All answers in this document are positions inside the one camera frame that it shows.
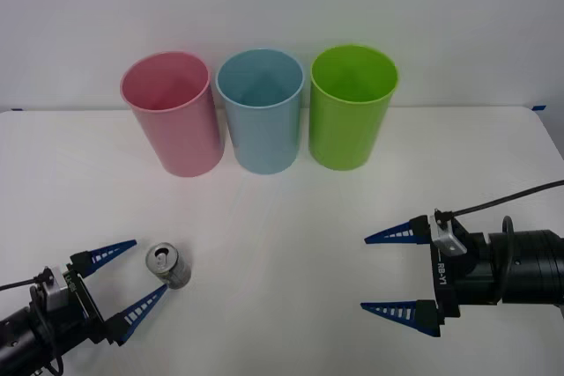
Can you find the silver drink can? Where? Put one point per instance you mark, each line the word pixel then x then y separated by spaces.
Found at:
pixel 174 272

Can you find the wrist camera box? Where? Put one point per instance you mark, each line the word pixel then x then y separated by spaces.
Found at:
pixel 57 290
pixel 449 239

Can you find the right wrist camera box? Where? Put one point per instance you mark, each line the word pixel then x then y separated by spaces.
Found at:
pixel 449 239

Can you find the pink plastic bin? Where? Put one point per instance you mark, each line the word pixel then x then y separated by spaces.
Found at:
pixel 185 138

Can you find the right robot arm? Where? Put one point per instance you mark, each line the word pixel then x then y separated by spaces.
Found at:
pixel 533 268

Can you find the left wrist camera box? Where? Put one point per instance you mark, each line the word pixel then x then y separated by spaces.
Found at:
pixel 57 290

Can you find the pale blue plastic bin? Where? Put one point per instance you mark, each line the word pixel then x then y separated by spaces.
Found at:
pixel 264 138

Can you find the green plastic bin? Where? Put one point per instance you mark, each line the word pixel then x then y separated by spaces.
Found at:
pixel 343 134

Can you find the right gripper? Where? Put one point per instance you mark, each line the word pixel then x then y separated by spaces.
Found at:
pixel 445 283

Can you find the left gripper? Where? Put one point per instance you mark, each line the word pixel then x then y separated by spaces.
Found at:
pixel 88 305

